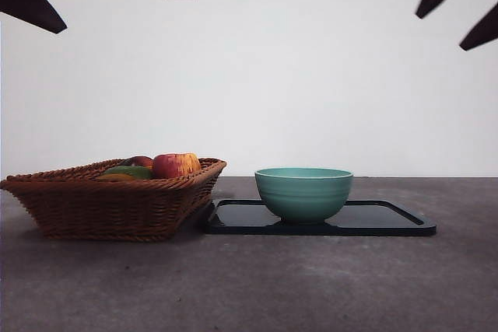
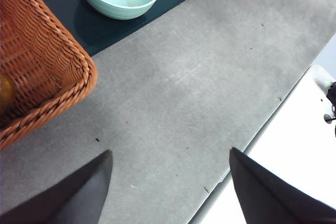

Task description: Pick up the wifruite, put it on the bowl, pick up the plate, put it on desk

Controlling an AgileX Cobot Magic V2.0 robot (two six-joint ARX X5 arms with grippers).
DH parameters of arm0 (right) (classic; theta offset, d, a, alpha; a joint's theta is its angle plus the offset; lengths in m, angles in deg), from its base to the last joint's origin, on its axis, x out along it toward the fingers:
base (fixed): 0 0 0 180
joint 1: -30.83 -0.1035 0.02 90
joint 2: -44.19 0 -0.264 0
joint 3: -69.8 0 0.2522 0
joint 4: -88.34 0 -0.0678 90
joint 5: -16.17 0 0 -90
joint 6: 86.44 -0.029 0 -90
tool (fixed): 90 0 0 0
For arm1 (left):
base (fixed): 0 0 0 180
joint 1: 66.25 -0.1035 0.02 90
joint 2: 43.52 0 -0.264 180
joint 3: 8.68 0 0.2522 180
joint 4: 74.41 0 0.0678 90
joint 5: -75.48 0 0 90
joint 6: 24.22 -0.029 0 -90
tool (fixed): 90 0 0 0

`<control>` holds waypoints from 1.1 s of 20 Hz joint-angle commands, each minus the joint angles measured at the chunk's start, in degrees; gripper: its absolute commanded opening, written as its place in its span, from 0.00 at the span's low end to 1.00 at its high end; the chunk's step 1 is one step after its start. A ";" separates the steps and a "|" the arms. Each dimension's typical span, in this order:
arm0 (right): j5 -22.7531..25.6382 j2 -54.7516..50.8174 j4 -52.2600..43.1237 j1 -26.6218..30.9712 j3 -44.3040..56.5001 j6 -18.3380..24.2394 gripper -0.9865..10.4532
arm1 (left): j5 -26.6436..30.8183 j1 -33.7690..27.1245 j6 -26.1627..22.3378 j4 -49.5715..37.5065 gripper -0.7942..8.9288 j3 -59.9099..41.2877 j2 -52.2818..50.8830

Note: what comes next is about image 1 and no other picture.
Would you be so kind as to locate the green fruit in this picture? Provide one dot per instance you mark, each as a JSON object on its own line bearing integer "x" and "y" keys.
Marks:
{"x": 128, "y": 171}

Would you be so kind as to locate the black rectangular tray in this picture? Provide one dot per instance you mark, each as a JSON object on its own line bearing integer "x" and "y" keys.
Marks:
{"x": 233, "y": 217}

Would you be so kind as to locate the dark red fruit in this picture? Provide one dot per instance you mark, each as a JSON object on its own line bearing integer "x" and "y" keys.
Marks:
{"x": 140, "y": 161}

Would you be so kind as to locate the brown wicker basket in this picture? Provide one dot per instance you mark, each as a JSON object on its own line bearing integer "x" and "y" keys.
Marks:
{"x": 101, "y": 207}

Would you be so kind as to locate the orange brown fruit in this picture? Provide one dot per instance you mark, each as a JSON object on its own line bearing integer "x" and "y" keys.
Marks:
{"x": 116, "y": 177}

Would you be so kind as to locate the red yellow apple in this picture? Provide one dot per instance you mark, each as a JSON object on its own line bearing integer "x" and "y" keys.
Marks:
{"x": 175, "y": 165}

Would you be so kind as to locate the teal ribbed bowl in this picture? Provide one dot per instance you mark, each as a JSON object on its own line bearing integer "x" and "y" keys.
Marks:
{"x": 305, "y": 200}

